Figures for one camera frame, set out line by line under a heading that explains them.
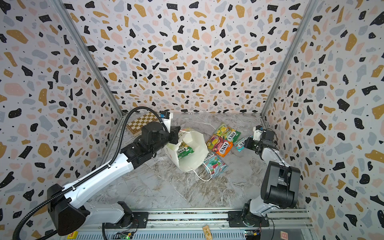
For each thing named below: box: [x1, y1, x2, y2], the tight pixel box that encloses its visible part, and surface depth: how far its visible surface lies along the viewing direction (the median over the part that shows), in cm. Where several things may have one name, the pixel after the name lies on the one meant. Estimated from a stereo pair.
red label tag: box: [280, 231, 288, 240], surface depth 71 cm
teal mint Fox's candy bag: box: [235, 137, 248, 152], surface depth 94 cm
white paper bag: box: [164, 130, 210, 173], surface depth 86 cm
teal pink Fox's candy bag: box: [202, 151, 229, 178], surface depth 92 cm
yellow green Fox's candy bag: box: [214, 123, 242, 143], surface depth 108 cm
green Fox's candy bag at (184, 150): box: [176, 141, 194, 159], surface depth 92 cm
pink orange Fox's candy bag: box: [206, 135, 233, 158], surface depth 102 cm
